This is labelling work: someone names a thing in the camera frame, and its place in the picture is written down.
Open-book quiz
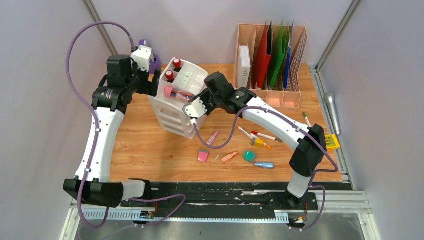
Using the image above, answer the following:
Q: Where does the red black stamp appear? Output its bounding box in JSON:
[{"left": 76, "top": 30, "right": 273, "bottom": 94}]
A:
[{"left": 165, "top": 70, "right": 175, "bottom": 83}]

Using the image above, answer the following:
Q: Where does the red round stamp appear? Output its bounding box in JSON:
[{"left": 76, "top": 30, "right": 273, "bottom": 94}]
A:
[{"left": 172, "top": 58, "right": 182, "bottom": 73}]

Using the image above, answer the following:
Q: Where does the pink highlighter pack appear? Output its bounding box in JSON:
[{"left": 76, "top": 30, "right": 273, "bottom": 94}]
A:
[{"left": 164, "top": 86, "right": 194, "bottom": 103}]

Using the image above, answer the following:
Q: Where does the white plastic drawer unit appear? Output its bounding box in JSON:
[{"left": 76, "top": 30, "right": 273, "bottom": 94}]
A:
[{"left": 149, "top": 57, "right": 208, "bottom": 139}]

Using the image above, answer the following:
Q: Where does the pink mini highlighter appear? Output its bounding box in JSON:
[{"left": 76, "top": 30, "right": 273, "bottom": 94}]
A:
[{"left": 206, "top": 130, "right": 220, "bottom": 146}]

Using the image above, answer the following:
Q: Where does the white hardcover book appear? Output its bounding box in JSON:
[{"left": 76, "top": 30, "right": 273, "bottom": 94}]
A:
[{"left": 236, "top": 45, "right": 251, "bottom": 89}]

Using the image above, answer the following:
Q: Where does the red folder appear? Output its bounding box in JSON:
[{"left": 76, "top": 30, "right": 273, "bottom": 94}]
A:
[{"left": 252, "top": 22, "right": 273, "bottom": 89}]

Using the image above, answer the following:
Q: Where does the pink plastic file organizer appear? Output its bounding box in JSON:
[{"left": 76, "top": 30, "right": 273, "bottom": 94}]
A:
[{"left": 232, "top": 22, "right": 308, "bottom": 111}]

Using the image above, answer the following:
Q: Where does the green folder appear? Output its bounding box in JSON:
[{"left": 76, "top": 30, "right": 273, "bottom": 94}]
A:
[{"left": 266, "top": 21, "right": 290, "bottom": 91}]

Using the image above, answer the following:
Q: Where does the blue folder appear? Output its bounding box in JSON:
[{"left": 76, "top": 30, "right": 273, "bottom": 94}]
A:
[{"left": 283, "top": 20, "right": 294, "bottom": 90}]

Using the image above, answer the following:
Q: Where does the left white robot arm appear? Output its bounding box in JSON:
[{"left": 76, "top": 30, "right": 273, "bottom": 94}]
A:
[{"left": 63, "top": 53, "right": 161, "bottom": 208}]

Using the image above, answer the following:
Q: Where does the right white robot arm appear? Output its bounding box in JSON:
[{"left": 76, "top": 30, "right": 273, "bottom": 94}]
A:
[{"left": 183, "top": 72, "right": 327, "bottom": 209}]

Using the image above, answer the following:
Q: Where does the red cap white marker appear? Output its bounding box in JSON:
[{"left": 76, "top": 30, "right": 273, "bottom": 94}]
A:
[{"left": 251, "top": 131, "right": 277, "bottom": 141}]

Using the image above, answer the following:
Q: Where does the pink eraser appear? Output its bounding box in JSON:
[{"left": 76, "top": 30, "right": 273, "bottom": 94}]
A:
[{"left": 197, "top": 149, "right": 210, "bottom": 163}]

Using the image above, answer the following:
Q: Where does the orange mini highlighter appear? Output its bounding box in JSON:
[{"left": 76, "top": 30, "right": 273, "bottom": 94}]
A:
[{"left": 221, "top": 151, "right": 239, "bottom": 163}]

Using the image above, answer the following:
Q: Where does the yellow mini highlighter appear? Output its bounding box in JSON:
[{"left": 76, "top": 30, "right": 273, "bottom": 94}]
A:
[{"left": 251, "top": 137, "right": 266, "bottom": 148}]

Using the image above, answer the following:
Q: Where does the teal eraser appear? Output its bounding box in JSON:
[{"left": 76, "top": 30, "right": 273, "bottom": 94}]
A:
[{"left": 243, "top": 150, "right": 257, "bottom": 164}]

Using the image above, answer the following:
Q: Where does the blue mini highlighter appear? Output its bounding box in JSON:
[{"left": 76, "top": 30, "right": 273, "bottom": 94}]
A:
[{"left": 254, "top": 162, "right": 275, "bottom": 169}]

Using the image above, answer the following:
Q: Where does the green cap white marker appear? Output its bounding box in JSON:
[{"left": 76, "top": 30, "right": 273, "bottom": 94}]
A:
[{"left": 302, "top": 112, "right": 312, "bottom": 128}]

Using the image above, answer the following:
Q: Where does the yellow small crate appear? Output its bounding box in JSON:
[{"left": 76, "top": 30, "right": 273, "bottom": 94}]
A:
[{"left": 325, "top": 134, "right": 341, "bottom": 150}]

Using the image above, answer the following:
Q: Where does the purple object at wall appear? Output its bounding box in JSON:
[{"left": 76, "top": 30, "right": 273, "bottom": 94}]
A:
[{"left": 139, "top": 39, "right": 162, "bottom": 75}]

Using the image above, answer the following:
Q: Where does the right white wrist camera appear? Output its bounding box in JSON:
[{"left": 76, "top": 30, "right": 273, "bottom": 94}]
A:
[{"left": 182, "top": 98, "right": 208, "bottom": 126}]

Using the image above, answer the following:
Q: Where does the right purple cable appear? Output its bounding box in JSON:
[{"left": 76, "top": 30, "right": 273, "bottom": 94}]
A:
[{"left": 192, "top": 105, "right": 340, "bottom": 232}]

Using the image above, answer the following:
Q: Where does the purple cable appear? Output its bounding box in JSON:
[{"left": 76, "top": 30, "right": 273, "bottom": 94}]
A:
[
  {"left": 65, "top": 21, "right": 186, "bottom": 229},
  {"left": 192, "top": 105, "right": 340, "bottom": 232}
]

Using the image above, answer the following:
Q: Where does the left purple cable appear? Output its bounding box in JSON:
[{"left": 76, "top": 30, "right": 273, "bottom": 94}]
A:
[{"left": 65, "top": 21, "right": 186, "bottom": 229}]

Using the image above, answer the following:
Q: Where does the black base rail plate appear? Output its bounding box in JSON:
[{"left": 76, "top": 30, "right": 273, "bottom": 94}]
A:
[{"left": 119, "top": 181, "right": 319, "bottom": 220}]

